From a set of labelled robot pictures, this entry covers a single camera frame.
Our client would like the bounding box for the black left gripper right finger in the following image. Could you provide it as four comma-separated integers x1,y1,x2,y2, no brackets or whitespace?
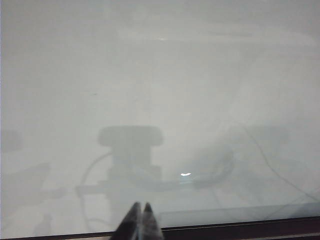
139,201,165,240

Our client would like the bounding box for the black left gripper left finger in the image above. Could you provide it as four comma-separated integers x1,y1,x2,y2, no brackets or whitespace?
114,201,143,240

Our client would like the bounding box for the white whiteboard with dark frame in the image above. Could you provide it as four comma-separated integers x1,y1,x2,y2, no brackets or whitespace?
0,0,320,240

